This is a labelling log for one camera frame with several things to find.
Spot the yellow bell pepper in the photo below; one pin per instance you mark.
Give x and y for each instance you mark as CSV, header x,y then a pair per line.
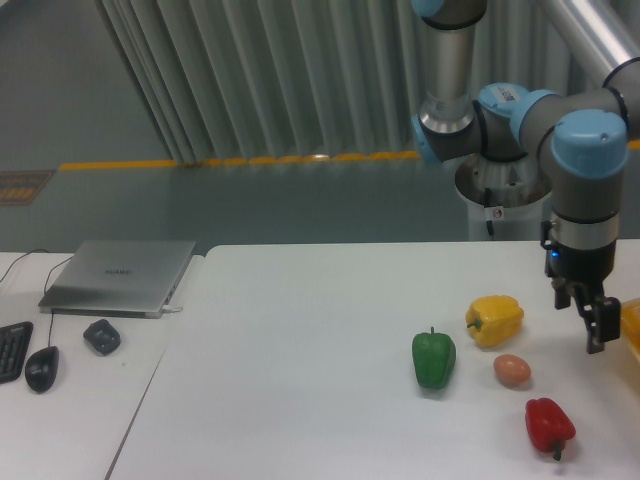
x,y
492,320

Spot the red bell pepper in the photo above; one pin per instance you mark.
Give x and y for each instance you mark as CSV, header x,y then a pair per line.
x,y
548,426

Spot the black keyboard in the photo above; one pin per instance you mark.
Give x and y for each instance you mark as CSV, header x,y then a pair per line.
x,y
14,343

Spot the grey pleated curtain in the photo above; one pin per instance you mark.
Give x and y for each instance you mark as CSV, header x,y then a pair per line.
x,y
252,79

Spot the black computer mouse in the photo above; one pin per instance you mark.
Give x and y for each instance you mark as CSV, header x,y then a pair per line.
x,y
41,369

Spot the green bell pepper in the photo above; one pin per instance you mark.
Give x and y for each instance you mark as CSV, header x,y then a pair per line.
x,y
434,356

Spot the small black gadget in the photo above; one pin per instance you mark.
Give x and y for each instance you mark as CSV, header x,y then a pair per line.
x,y
102,337

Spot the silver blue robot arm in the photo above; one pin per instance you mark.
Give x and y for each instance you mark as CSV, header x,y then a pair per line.
x,y
574,147

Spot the silver closed laptop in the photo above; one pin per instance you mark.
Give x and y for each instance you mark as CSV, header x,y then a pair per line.
x,y
119,278

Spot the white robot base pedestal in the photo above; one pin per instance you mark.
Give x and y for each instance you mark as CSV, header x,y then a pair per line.
x,y
505,201

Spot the yellow plastic basket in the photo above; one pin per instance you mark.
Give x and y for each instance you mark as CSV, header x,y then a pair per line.
x,y
630,326

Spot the brown egg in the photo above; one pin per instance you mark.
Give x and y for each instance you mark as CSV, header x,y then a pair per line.
x,y
511,369

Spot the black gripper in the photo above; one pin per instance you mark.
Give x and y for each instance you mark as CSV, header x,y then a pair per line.
x,y
579,257

